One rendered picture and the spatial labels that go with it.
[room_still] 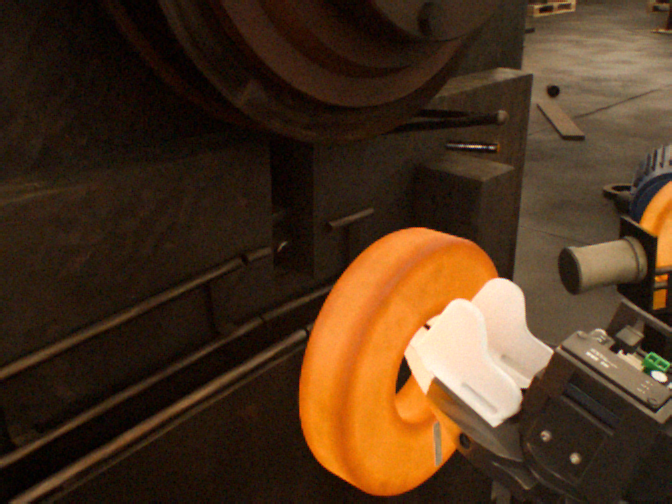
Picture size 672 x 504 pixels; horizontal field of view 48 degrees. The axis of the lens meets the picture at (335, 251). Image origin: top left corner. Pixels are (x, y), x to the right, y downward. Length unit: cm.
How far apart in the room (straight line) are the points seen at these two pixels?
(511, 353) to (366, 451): 9
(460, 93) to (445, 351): 62
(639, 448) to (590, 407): 3
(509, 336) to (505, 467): 8
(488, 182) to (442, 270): 47
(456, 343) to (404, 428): 7
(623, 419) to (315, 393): 15
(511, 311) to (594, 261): 56
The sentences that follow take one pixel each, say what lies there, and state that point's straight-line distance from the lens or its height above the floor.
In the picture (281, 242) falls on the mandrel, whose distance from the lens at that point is 81.
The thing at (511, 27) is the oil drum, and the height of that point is 68.
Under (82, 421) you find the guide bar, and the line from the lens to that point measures 67.
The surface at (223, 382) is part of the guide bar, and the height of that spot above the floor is 70.
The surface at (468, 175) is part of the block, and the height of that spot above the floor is 80.
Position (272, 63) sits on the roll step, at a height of 97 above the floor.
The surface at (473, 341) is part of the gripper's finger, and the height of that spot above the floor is 87.
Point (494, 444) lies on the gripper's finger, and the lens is 38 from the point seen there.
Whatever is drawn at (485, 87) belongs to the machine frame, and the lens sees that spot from 104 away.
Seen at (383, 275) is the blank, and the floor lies 89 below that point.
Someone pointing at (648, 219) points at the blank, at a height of 73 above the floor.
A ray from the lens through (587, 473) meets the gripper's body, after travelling 37.
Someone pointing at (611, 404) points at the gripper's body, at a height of 87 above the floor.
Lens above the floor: 106
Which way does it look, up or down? 23 degrees down
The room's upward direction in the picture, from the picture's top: straight up
